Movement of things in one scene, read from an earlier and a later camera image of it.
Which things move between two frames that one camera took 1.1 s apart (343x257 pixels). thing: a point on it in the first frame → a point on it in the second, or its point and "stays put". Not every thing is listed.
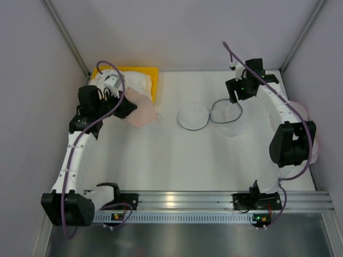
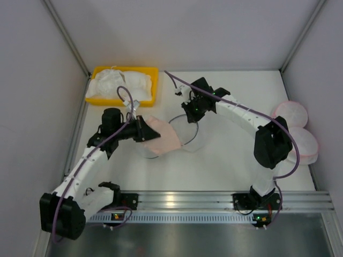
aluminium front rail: x=214 y=201 stays put
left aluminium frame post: x=66 y=34 stays put
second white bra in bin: x=140 y=82 stays put
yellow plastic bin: x=152 y=72 stays put
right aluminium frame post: x=302 y=37 stays put
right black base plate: x=257 y=201 stays put
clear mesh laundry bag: x=224 y=113 → x=187 y=132
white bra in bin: x=98 y=80 stays put
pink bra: x=144 y=113 → x=169 y=140
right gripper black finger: x=230 y=85 → x=193 y=116
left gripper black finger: x=125 y=108 → x=147 y=133
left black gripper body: x=124 y=106 → x=140 y=128
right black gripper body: x=233 y=91 → x=193 y=107
